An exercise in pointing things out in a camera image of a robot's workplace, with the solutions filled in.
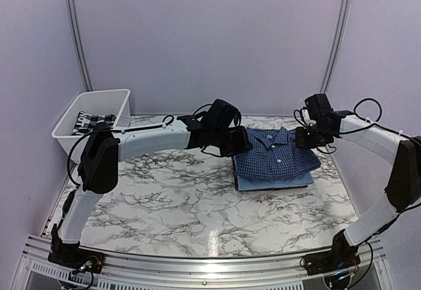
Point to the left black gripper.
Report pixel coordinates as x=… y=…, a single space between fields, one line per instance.
x=243 y=144

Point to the white plastic bin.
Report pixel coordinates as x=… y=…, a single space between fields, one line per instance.
x=105 y=102

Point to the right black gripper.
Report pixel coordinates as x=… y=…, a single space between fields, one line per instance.
x=302 y=143

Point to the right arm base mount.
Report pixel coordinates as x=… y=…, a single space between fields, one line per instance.
x=341 y=256

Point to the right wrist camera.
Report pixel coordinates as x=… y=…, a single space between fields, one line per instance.
x=304 y=115

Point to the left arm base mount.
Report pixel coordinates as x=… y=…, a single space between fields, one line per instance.
x=72 y=256

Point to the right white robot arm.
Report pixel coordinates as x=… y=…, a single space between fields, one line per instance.
x=379 y=166

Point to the aluminium front frame rail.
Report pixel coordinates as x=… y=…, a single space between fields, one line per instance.
x=134 y=271

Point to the dark blue checked shirt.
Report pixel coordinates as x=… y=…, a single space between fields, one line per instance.
x=274 y=156

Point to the right corner wall post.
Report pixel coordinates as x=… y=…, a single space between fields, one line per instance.
x=341 y=24

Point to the light blue shirt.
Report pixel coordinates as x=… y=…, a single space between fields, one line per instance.
x=273 y=183

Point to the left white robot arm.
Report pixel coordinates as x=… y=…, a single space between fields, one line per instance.
x=104 y=149

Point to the black white checked shirt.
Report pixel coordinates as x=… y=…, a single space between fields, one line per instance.
x=85 y=122

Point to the red black plaid shirt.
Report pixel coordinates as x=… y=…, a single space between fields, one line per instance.
x=269 y=189

